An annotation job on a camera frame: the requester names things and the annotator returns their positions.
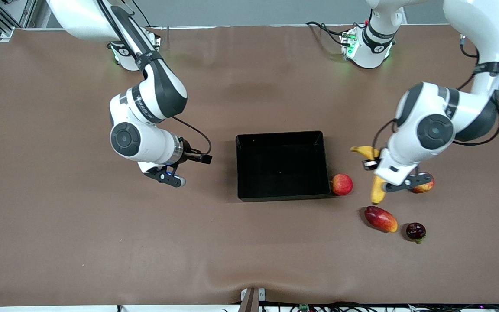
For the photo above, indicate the yellow banana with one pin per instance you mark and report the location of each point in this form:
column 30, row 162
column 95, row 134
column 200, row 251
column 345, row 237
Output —
column 378, row 193

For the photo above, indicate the red yellow apple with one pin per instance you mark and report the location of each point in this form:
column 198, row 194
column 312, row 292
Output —
column 427, row 187

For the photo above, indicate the black rectangular plastic box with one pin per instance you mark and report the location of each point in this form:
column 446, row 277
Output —
column 282, row 167

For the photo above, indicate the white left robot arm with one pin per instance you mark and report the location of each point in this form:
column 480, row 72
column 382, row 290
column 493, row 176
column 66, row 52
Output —
column 435, row 130

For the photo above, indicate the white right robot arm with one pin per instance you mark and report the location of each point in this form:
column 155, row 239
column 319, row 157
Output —
column 154, row 95

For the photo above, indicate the red apple beside tray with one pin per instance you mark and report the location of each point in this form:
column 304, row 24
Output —
column 341, row 185

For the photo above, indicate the red yellow mango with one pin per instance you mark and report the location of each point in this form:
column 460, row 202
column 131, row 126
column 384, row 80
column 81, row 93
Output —
column 380, row 219

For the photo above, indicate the metal table edge bracket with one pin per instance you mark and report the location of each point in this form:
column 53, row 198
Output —
column 249, row 301

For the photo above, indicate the aluminium frame profile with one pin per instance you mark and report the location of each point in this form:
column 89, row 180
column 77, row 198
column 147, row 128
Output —
column 9, row 21

